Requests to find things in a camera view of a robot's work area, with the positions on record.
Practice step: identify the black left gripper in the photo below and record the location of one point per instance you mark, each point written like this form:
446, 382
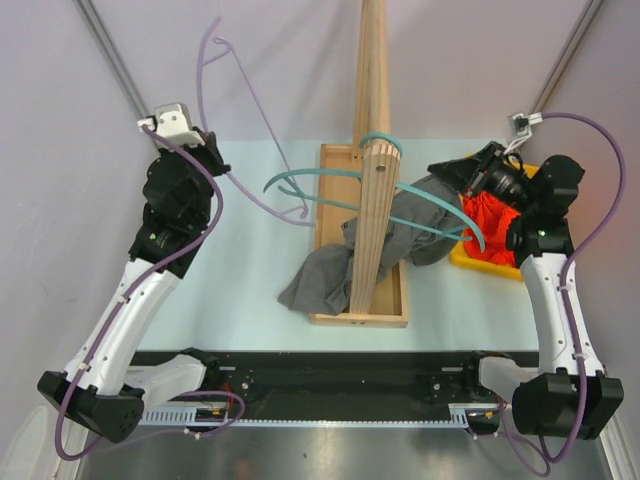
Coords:
208, 150

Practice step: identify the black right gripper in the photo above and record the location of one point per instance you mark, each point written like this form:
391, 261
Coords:
463, 173

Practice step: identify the orange shorts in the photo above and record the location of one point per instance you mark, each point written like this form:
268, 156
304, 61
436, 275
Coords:
493, 218

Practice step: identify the grey shorts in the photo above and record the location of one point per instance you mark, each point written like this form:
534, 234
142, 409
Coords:
323, 282

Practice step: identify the teal plastic hanger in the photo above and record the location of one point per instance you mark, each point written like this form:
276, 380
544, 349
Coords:
377, 190

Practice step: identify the purple hanger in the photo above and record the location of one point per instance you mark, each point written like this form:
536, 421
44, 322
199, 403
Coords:
228, 103

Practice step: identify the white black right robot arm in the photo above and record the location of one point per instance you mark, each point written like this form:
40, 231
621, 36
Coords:
570, 395

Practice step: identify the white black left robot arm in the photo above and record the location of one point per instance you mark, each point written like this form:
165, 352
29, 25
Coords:
183, 206

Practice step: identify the wooden hanger rack stand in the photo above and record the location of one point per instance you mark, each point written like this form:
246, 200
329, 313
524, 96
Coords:
373, 303

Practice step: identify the yellow plastic bin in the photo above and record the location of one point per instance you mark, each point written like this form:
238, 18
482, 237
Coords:
458, 256

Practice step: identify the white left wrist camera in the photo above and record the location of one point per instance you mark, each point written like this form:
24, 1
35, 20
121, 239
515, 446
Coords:
172, 122

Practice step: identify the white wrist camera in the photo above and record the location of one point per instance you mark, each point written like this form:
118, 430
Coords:
172, 122
522, 129

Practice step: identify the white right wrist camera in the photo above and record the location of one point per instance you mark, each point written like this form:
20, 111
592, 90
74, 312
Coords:
522, 129

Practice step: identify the aluminium frame post left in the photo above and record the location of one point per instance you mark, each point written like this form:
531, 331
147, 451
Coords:
98, 30

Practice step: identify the aluminium frame post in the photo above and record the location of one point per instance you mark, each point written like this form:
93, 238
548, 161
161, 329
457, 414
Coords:
98, 30
581, 29

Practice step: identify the aluminium frame post right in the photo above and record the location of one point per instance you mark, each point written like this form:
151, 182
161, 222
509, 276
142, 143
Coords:
581, 29

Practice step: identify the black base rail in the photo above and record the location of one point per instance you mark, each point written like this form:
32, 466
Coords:
354, 385

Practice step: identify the white slotted cable duct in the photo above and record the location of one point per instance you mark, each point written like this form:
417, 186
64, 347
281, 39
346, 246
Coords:
193, 417

